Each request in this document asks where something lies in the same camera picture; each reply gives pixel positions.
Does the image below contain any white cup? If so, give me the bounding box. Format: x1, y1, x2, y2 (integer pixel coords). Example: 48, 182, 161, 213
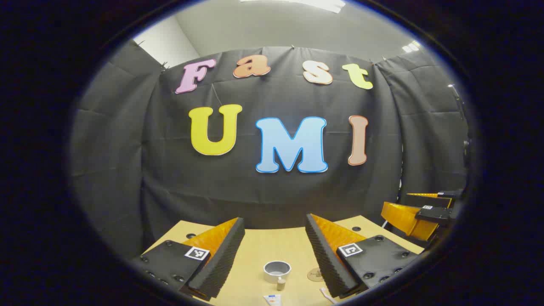
263, 261, 292, 292

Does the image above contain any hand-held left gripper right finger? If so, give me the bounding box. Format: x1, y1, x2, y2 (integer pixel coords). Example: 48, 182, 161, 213
305, 213, 425, 299

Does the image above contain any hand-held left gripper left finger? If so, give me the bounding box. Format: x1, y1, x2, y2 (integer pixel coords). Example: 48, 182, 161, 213
129, 217, 246, 302

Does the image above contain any wooden desktop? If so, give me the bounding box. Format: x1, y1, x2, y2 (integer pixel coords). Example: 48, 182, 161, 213
142, 215, 425, 306

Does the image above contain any black backdrop cloth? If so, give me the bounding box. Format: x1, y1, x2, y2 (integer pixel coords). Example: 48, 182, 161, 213
70, 40, 470, 260

